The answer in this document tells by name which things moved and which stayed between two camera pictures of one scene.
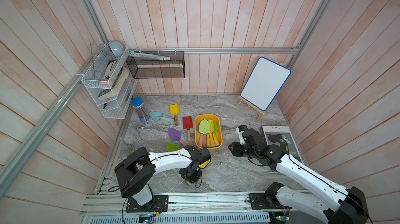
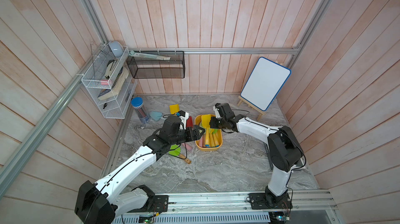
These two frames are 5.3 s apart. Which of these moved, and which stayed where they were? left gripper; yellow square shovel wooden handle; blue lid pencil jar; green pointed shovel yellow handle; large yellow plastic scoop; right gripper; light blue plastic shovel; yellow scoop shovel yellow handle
Moved: large yellow plastic scoop; left gripper; right gripper
Stayed: blue lid pencil jar; light blue plastic shovel; green pointed shovel yellow handle; yellow scoop shovel yellow handle; yellow square shovel wooden handle
